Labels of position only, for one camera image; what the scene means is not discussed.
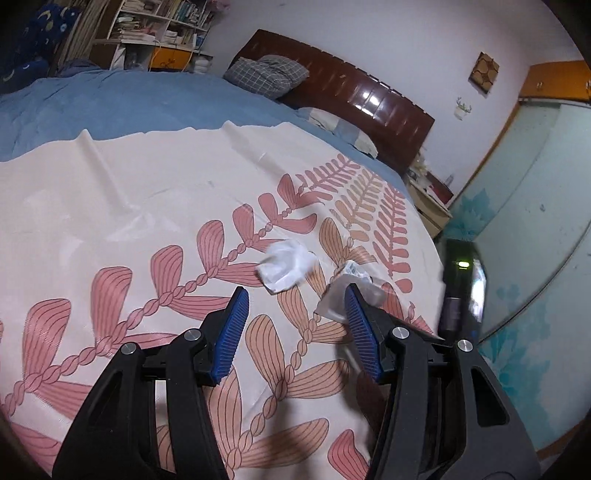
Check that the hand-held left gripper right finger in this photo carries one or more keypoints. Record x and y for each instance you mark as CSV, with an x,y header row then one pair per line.
x,y
362,337

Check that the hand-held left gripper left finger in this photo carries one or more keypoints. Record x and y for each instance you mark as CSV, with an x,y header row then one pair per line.
x,y
228,337

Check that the white plastic cup wrapper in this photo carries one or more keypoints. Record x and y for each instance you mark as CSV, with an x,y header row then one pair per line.
x,y
284,267

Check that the light wooden nightstand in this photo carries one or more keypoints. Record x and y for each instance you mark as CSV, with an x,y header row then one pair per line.
x,y
429,212

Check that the red box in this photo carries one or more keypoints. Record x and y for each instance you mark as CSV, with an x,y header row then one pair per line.
x,y
441,189

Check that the frosted floral wardrobe door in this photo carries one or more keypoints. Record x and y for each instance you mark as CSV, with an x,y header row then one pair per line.
x,y
531,207

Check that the leaf-print cream bed cloth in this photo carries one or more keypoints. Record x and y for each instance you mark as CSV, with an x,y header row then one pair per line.
x,y
138,207

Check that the blue and cream striped pillow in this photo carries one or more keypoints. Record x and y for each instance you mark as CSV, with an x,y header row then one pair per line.
x,y
341,129

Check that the dark red wooden headboard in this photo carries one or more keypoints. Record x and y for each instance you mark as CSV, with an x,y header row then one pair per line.
x,y
369,106

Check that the blue bed sheet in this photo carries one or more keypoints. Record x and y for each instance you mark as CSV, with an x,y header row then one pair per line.
x,y
138,101

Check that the grey checked pillow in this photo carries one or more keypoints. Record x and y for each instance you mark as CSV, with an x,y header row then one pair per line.
x,y
268,76

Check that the folded white towels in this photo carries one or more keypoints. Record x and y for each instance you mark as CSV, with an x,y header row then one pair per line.
x,y
202,63

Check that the grey crumpled cloth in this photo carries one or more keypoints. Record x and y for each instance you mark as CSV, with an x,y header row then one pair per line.
x,y
78,68

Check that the white bookshelf with books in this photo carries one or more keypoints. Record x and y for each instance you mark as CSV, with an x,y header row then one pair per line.
x,y
157,23

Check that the beige curtain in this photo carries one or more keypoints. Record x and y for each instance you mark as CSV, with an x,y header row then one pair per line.
x,y
87,27

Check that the navy moon-print cloth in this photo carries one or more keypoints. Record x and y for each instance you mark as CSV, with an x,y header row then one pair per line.
x,y
32,41

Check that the white deer wall hook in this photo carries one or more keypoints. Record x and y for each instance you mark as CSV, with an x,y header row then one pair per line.
x,y
461,110

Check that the brown square wall picture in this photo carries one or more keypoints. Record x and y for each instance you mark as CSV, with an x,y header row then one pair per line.
x,y
484,73

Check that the orange wall cabinets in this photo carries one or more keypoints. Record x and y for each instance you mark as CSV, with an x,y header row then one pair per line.
x,y
558,81

